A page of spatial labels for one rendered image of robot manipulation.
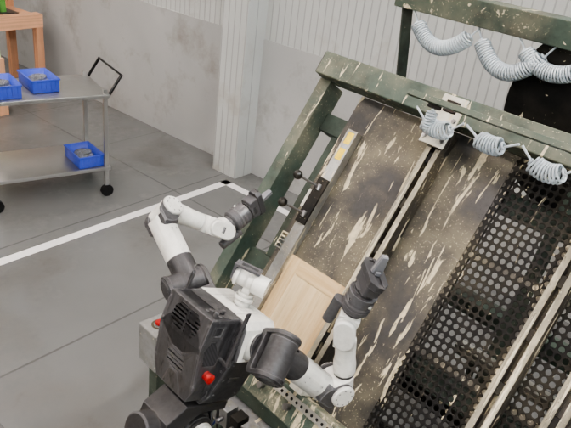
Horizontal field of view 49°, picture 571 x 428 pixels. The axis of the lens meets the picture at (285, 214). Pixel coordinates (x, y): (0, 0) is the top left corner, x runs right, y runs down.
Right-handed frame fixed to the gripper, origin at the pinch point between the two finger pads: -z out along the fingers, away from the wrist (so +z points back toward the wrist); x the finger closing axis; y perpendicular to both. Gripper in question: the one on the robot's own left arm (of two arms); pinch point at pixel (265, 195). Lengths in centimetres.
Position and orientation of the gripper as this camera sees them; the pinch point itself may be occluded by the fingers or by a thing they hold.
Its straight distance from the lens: 248.0
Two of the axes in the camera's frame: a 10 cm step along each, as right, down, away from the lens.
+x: 1.9, 7.1, 6.8
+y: 6.8, 4.0, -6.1
